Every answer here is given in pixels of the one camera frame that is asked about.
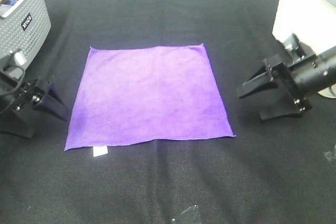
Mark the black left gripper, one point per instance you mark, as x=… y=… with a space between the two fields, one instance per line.
x=39 y=95

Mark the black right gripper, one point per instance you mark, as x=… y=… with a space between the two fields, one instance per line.
x=276 y=74

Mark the purple microfiber towel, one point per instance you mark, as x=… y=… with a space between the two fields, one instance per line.
x=134 y=96

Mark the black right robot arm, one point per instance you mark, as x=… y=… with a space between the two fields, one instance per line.
x=300 y=79

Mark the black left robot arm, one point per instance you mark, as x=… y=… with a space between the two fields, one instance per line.
x=9 y=87

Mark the towels inside grey basket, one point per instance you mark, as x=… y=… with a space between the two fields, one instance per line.
x=6 y=5

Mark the clear tape piece right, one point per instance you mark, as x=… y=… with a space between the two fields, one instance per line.
x=330 y=156

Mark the clear tape piece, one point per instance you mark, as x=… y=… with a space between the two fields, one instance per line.
x=191 y=215
x=330 y=156

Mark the grey perforated laundry basket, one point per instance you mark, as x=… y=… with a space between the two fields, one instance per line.
x=25 y=26

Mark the white storage bin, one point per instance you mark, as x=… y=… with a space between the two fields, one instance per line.
x=313 y=21

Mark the clear tape piece bottom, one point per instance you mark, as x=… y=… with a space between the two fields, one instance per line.
x=191 y=215

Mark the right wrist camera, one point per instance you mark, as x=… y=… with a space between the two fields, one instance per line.
x=297 y=49

